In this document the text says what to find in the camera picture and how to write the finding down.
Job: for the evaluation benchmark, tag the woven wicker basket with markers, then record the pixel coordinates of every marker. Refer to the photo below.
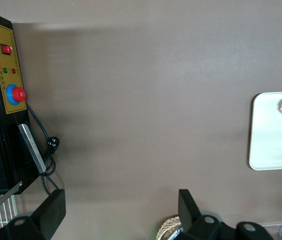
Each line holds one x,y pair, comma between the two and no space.
168,226

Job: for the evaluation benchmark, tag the red emergency stop button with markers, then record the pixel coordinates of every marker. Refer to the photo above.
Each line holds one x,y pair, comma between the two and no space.
18,94

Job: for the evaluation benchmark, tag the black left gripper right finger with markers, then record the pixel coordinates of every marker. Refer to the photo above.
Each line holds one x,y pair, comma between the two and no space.
189,215

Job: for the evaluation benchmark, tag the red rocker switch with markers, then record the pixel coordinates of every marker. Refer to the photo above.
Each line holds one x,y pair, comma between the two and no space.
6,49

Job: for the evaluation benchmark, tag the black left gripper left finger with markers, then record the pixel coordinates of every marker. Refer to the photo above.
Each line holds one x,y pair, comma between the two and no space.
49,212

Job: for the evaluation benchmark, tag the white rectangular tray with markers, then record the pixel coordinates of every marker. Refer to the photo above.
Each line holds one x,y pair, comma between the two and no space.
271,140

